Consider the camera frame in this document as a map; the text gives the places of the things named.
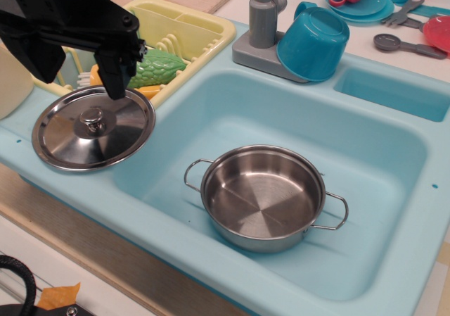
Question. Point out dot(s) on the light blue toy sink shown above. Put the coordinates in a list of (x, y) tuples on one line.
[(379, 136)]

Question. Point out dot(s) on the stainless steel pot lid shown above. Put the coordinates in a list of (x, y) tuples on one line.
[(87, 130)]

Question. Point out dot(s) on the yellow plastic dish rack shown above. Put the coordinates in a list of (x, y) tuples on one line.
[(194, 36)]

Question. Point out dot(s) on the stainless steel two-handled pot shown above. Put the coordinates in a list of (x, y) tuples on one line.
[(263, 198)]

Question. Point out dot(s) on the grey plastic fork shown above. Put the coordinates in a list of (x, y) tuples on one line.
[(401, 16)]

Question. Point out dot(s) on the orange tape piece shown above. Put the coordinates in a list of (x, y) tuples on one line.
[(57, 297)]

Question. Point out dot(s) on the teal plastic plate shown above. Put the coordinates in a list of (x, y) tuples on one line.
[(364, 11)]

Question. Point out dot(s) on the teal plastic bowl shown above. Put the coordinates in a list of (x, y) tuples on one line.
[(313, 45)]

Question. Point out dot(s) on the grey plastic spoon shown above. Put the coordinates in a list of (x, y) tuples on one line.
[(389, 42)]

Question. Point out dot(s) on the green toy bitter gourd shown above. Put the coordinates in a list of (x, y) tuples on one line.
[(157, 67)]

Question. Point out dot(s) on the orange toy vegetable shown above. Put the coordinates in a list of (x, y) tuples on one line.
[(148, 91)]

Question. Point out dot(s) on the cream plastic container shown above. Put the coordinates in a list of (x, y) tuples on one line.
[(16, 83)]

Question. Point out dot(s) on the grey toy faucet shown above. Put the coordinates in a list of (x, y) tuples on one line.
[(256, 48)]

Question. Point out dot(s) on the red plastic plate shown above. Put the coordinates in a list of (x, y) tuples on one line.
[(436, 32)]

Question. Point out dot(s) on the teal plastic knife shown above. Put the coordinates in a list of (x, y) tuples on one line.
[(428, 11)]

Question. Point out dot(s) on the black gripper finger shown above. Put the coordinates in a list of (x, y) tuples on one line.
[(115, 69), (41, 59)]

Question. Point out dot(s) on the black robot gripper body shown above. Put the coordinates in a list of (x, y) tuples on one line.
[(90, 25)]

